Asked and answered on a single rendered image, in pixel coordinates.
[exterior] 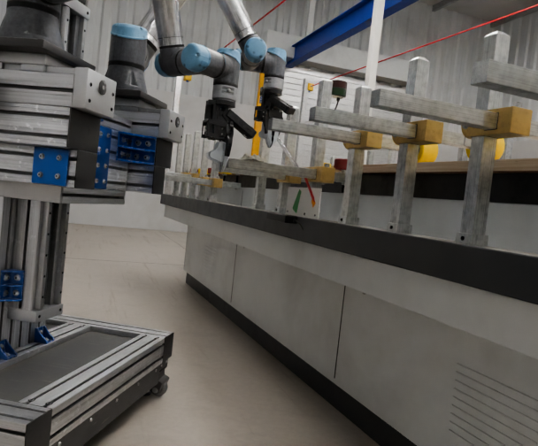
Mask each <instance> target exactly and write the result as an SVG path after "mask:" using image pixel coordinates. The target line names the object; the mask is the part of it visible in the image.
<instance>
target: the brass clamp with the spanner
mask: <svg viewBox="0 0 538 446"><path fill-rule="evenodd" d="M306 168H310V169H316V170H317V173H316V179H309V178H307V180H308V182H317V183H334V175H335V168H332V167H325V166H312V167H306Z"/></svg>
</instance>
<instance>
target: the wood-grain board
mask: <svg viewBox="0 0 538 446"><path fill-rule="evenodd" d="M468 163H469V161H446V162H423V163H417V171H416V173H467V170H468ZM396 167H397V164H377V165H363V173H362V174H396ZM493 173H538V158H515V159H495V163H494V170H493Z"/></svg>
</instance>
